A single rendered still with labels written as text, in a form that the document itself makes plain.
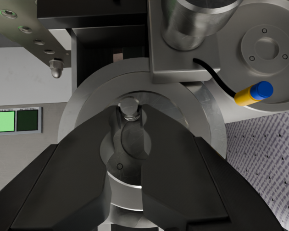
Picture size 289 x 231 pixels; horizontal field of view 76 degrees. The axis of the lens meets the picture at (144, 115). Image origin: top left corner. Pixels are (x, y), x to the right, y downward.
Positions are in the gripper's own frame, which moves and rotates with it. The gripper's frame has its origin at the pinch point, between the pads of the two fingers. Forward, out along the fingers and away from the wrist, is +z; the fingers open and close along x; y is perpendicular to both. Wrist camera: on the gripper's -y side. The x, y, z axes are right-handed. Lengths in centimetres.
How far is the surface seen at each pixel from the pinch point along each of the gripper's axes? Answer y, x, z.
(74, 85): 0.4, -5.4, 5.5
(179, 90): 0.6, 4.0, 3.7
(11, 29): -2.0, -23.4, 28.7
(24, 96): 91, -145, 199
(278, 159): 12.5, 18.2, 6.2
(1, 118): 19, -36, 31
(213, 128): 3.7, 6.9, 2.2
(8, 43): 35, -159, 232
